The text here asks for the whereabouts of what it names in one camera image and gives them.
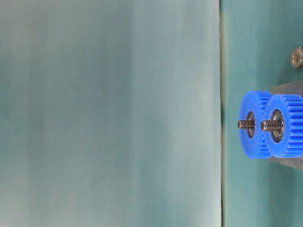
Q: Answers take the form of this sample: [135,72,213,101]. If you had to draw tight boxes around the silver metal nut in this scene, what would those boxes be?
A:
[290,46,303,69]

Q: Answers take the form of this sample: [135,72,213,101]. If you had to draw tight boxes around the far threaded steel shaft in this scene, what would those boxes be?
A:
[238,120,255,130]

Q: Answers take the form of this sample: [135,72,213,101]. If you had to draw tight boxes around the threaded steel shaft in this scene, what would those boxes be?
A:
[238,120,255,130]
[261,120,283,132]

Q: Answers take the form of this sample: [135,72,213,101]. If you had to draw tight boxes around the near threaded steel shaft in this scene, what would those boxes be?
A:
[261,120,283,132]

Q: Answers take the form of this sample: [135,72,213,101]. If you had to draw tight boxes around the far blue plastic gear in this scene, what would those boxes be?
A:
[239,91,273,159]

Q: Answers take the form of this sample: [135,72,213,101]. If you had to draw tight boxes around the blue plastic gear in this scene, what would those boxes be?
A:
[239,91,273,159]
[263,94,303,158]

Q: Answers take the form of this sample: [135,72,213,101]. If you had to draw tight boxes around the near blue plastic gear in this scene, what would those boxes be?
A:
[263,94,303,158]

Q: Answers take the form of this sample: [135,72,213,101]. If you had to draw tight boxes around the grey metal base plate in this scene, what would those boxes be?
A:
[270,80,303,170]

